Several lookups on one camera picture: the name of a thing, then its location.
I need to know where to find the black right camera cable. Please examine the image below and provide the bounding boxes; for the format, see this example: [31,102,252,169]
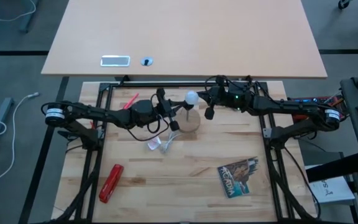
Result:
[204,75,229,94]

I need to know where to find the white frosted lightbulb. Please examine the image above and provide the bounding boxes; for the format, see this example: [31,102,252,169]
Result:
[185,90,200,106]

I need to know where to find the white floor cable with plug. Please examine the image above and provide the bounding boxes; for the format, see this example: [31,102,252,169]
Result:
[0,91,40,189]

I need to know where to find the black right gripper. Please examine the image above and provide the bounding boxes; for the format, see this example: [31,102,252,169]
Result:
[197,83,255,121]

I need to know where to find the clear coiled lamp cord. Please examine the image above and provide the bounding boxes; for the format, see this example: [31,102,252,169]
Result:
[158,130,183,155]

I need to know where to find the black left camera cable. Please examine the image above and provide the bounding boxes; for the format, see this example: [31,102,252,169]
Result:
[126,113,171,142]

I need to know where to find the pink pen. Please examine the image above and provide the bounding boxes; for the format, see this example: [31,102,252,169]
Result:
[123,92,140,111]

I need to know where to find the red control board with wires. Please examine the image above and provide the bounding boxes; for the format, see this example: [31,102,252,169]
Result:
[290,95,351,138]

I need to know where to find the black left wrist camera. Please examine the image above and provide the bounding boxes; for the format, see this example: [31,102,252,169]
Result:
[155,88,167,103]

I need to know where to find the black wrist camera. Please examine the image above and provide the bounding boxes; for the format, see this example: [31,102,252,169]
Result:
[155,88,167,103]
[213,76,227,91]

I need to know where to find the red stapler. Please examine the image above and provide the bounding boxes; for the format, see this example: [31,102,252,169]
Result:
[99,164,125,204]

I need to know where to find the black aluminium table frame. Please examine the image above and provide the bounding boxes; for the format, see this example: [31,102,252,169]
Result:
[50,79,321,224]

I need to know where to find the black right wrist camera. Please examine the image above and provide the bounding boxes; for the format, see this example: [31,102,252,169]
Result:
[213,76,227,91]

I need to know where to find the Acadia picture booklet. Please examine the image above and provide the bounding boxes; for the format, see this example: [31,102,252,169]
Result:
[217,157,259,199]

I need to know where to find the black camera cable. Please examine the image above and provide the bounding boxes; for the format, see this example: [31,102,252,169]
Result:
[204,75,229,94]
[126,113,171,142]

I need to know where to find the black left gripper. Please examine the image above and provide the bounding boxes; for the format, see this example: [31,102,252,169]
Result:
[155,99,189,132]

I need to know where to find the silver desk power plate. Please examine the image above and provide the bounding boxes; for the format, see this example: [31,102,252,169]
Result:
[100,55,131,68]

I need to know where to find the white printed paper sheet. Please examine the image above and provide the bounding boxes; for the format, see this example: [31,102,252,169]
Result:
[305,164,356,205]

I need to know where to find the grey desk leg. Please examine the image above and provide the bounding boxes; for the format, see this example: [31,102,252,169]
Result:
[19,0,40,34]

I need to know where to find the light wooden desk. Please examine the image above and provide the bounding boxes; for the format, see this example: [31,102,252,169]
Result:
[41,0,328,78]

